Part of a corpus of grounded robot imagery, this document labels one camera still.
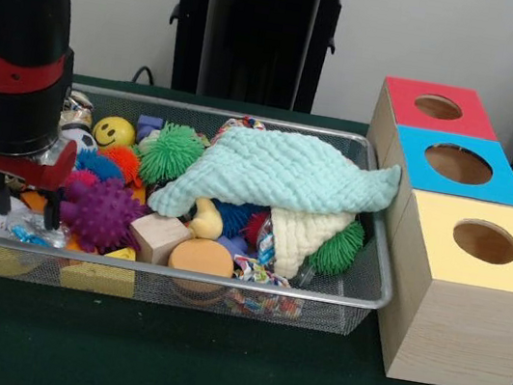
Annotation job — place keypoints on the dark green table cloth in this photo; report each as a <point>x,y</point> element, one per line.
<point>209,371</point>

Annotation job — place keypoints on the clear wrapper with blue print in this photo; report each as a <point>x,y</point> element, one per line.
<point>30,233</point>

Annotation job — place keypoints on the green spiky ball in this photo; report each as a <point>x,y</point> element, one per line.
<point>338,249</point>
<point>171,153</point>

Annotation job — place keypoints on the wooden cube block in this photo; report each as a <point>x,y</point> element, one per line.
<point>159,238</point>

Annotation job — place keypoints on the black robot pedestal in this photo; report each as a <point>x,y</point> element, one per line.
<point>260,47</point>

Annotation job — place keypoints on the mint green cloth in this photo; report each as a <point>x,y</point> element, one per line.
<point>278,177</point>

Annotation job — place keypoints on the wooden three-hole sorting box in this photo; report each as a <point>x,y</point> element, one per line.
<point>451,321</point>

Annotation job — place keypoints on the orange round disc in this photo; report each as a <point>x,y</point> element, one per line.
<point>201,257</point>

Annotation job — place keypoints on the clear mesh bin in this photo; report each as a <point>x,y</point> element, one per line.
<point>335,312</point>

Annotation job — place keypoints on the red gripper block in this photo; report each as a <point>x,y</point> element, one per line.
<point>45,174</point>

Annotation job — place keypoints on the cream knitted cloth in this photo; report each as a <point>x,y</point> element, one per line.
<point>308,240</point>

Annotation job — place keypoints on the yellow smiley face ball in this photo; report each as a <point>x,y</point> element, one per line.
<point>115,133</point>

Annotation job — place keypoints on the purple spiky ball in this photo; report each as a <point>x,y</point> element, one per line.
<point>105,212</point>

